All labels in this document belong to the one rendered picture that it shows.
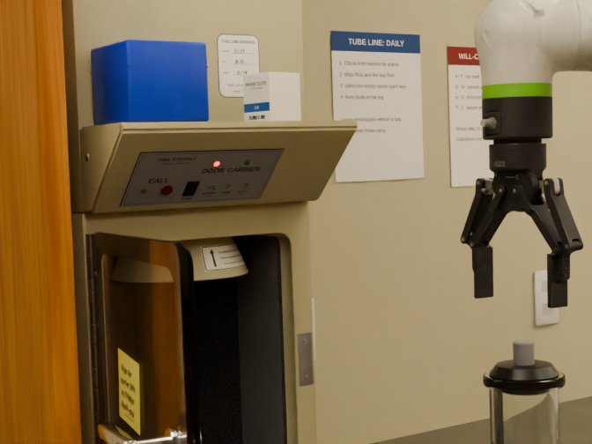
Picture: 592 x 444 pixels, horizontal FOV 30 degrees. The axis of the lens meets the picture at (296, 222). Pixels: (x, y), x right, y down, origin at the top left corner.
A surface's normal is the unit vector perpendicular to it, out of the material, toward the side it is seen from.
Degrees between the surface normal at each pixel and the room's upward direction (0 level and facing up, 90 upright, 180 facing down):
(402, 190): 90
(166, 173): 135
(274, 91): 90
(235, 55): 90
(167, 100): 90
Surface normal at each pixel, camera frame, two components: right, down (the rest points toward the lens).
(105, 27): 0.56, 0.03
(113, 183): 0.42, 0.72
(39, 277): -0.83, 0.06
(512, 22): -0.25, -0.13
